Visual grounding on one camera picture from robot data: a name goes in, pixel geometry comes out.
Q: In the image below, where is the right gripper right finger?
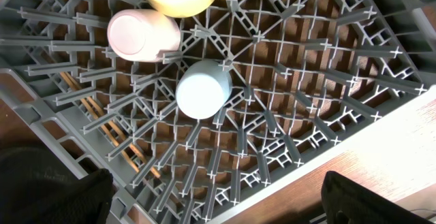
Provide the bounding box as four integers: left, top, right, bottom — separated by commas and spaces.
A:
321, 171, 431, 224

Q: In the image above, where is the pink cup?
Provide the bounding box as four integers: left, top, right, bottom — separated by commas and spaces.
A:
107, 10, 181, 63

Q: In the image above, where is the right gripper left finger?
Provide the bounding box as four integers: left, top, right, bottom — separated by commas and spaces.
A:
1, 147, 114, 223

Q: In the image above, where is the grey dishwasher rack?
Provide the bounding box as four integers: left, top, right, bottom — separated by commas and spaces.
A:
1, 0, 435, 223

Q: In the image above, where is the wooden chopstick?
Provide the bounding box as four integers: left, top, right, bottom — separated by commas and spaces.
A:
71, 76, 147, 163
59, 71, 139, 173

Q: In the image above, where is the blue cup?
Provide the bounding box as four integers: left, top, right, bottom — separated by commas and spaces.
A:
176, 60, 232, 119

